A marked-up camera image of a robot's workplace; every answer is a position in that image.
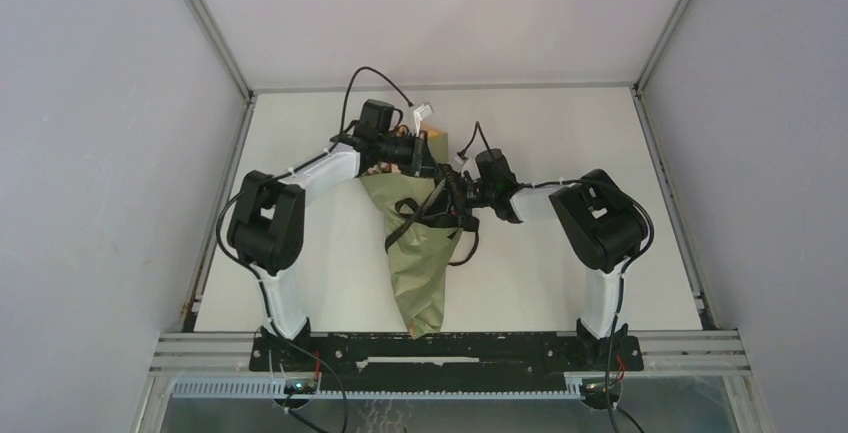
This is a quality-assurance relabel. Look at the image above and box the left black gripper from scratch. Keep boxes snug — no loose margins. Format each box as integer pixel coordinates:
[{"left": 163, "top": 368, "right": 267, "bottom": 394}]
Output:
[{"left": 375, "top": 129, "right": 443, "bottom": 179}]

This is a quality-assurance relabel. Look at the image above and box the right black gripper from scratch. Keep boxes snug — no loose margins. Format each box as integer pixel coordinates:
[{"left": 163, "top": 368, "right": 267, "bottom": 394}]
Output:
[{"left": 421, "top": 170, "right": 496, "bottom": 222}]

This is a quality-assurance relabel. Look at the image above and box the black ribbon strap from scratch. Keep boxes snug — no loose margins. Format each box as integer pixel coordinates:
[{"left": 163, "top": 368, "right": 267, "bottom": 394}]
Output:
[{"left": 384, "top": 178, "right": 481, "bottom": 268}]

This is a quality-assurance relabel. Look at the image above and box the orange wrapping paper sheet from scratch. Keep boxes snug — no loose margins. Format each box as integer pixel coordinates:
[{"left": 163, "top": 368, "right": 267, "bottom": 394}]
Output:
[{"left": 360, "top": 163, "right": 462, "bottom": 339}]

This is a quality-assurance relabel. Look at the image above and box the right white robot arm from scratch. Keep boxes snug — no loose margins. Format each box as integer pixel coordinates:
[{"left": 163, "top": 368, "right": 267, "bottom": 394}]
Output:
[{"left": 430, "top": 169, "right": 655, "bottom": 369}]

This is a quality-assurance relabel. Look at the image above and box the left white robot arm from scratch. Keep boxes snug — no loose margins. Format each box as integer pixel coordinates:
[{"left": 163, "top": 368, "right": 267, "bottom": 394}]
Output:
[{"left": 215, "top": 131, "right": 441, "bottom": 370}]

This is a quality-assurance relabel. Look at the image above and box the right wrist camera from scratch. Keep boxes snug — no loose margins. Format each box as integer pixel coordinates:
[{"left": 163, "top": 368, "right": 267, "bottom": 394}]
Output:
[{"left": 475, "top": 148, "right": 519, "bottom": 193}]

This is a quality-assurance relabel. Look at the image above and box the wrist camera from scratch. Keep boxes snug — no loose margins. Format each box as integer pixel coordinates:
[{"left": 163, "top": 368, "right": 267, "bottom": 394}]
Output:
[
  {"left": 475, "top": 148, "right": 519, "bottom": 193},
  {"left": 353, "top": 99, "right": 402, "bottom": 140}
]

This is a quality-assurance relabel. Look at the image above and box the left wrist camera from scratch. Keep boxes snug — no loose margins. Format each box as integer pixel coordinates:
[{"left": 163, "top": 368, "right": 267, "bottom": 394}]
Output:
[{"left": 353, "top": 99, "right": 402, "bottom": 140}]

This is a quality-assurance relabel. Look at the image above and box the black mounting base plate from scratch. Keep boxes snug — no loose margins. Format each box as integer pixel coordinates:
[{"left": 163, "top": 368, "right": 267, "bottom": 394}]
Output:
[{"left": 248, "top": 332, "right": 645, "bottom": 373}]

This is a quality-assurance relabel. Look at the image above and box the white cable duct rail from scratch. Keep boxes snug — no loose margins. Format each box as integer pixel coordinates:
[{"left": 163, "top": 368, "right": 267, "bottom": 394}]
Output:
[{"left": 171, "top": 378, "right": 584, "bottom": 400}]

